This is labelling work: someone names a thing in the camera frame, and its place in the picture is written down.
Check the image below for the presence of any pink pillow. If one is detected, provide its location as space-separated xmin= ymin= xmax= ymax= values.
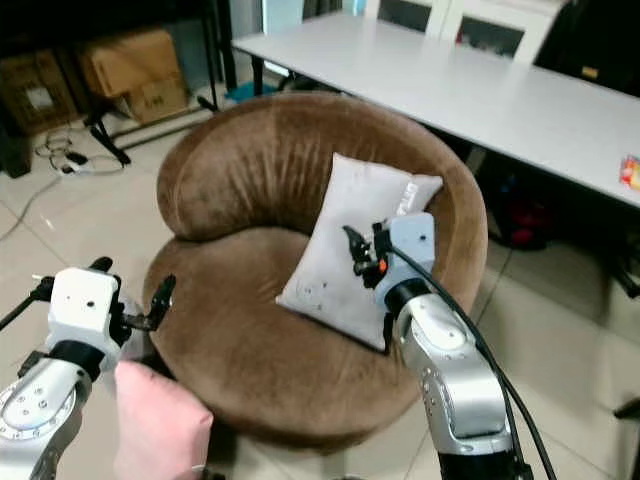
xmin=112 ymin=361 xmax=214 ymax=480

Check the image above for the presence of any grey pillow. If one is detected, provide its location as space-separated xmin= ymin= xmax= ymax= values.
xmin=275 ymin=152 xmax=445 ymax=352

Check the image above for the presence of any round brown velvet sofa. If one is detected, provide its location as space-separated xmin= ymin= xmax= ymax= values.
xmin=145 ymin=92 xmax=490 ymax=451

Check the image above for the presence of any black metal floor stand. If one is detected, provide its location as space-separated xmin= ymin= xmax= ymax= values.
xmin=82 ymin=90 xmax=221 ymax=166

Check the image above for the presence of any blue floor mat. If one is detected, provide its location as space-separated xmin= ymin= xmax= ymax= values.
xmin=225 ymin=80 xmax=276 ymax=103

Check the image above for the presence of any red object under table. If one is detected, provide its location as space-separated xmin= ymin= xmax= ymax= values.
xmin=495 ymin=185 xmax=556 ymax=251

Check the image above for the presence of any long white table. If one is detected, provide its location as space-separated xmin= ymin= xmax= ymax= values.
xmin=232 ymin=12 xmax=640 ymax=209

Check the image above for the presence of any dark labelled cardboard box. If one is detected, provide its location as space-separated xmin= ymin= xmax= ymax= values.
xmin=0 ymin=52 xmax=69 ymax=138

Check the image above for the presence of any large light cardboard box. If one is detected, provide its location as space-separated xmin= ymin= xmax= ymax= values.
xmin=78 ymin=28 xmax=193 ymax=126

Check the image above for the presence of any white glass-door cabinet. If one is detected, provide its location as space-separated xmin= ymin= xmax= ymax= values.
xmin=363 ymin=0 xmax=571 ymax=66

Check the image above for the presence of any black desk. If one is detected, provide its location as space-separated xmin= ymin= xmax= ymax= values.
xmin=0 ymin=0 xmax=226 ymax=181

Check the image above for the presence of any red snack packet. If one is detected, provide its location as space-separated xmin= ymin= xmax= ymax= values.
xmin=619 ymin=154 xmax=640 ymax=192

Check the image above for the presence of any black chair with yellow label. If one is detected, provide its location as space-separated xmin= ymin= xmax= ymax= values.
xmin=532 ymin=0 xmax=640 ymax=91

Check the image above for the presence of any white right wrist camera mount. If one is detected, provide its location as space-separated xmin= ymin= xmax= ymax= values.
xmin=382 ymin=211 xmax=437 ymax=291

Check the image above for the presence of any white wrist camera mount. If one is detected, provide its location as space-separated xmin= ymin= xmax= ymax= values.
xmin=382 ymin=211 xmax=437 ymax=291
xmin=48 ymin=267 xmax=127 ymax=348

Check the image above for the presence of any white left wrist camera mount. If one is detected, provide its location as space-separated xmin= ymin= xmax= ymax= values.
xmin=48 ymin=267 xmax=127 ymax=348

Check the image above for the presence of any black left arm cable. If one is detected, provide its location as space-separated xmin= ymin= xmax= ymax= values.
xmin=0 ymin=278 xmax=56 ymax=331

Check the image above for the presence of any power strip with coiled cables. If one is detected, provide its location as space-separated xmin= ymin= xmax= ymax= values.
xmin=36 ymin=128 xmax=121 ymax=179

